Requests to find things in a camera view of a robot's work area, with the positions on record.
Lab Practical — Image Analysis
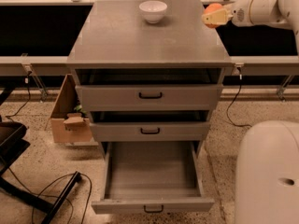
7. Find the black metal stand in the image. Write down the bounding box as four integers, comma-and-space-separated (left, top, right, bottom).
0, 87, 82, 224

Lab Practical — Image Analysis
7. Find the grey drawer cabinet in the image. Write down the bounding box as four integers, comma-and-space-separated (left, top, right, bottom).
66, 0, 234, 158

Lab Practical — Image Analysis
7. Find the cardboard box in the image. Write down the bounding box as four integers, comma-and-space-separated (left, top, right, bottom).
50, 74, 93, 143

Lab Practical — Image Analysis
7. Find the grey drawer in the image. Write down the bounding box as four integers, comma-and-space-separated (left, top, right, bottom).
90, 110, 209, 142
92, 141, 214, 214
75, 68, 224, 112

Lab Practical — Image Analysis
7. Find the black hanging cable left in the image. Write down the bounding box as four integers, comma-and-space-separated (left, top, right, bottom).
5, 71, 33, 121

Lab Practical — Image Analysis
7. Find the black cable left floor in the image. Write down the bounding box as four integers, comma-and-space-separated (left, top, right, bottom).
0, 159, 93, 224

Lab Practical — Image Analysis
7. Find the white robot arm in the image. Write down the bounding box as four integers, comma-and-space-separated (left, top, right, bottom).
202, 0, 299, 224

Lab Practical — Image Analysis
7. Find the black cable right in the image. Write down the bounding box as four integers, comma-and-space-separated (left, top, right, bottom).
225, 75, 252, 129

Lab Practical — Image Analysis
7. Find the grey bottom drawer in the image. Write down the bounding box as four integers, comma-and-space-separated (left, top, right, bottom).
92, 141, 214, 214

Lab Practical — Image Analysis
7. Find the orange fruit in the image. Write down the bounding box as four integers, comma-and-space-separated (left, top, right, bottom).
204, 3, 222, 28

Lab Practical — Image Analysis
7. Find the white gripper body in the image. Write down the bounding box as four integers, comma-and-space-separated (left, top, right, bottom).
224, 0, 282, 27

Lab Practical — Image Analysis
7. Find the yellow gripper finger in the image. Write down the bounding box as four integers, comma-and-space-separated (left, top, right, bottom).
202, 7, 233, 26

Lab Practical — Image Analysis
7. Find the grey top drawer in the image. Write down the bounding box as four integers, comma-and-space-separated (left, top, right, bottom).
75, 68, 224, 112

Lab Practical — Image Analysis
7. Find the grey middle drawer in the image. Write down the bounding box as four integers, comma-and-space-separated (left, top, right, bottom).
90, 110, 209, 142

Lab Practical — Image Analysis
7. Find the white ceramic bowl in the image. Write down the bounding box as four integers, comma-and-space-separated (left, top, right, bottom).
139, 1, 168, 24

